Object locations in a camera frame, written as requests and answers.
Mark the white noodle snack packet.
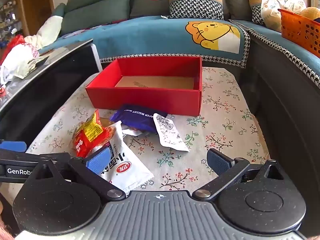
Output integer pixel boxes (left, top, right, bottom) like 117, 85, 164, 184
100, 121, 153, 194

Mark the red yellow snack packet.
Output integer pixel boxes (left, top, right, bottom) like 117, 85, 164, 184
73, 109, 116, 158

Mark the white printed sauce packet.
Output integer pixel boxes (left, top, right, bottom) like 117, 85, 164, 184
153, 113, 189, 152

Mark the purple wafer biscuit packet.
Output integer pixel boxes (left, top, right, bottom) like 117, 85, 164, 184
110, 105, 167, 133

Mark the red cardboard box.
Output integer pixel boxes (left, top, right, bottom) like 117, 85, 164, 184
86, 56, 202, 116

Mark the black glossy tv stand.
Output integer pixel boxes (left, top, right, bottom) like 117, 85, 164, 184
1, 40, 103, 145

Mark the floral tablecloth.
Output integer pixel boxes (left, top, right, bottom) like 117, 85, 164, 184
27, 67, 270, 191

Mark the white red plastic bag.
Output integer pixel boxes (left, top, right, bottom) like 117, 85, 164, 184
1, 43, 39, 86

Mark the white cloth on sofa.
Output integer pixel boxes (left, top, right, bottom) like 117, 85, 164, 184
24, 15, 63, 50

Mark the blue lion sofa cover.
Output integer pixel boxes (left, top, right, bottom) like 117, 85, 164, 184
40, 16, 250, 68

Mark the grey green sofa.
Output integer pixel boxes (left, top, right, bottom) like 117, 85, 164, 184
54, 0, 319, 157

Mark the orange plastic basket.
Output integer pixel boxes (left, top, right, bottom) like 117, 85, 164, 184
279, 9, 319, 57

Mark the white printed plastic bag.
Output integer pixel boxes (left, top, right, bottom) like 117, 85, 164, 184
260, 0, 281, 33

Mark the orange houndstooth pillow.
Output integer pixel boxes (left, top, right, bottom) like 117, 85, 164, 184
248, 0, 265, 25
168, 0, 224, 20

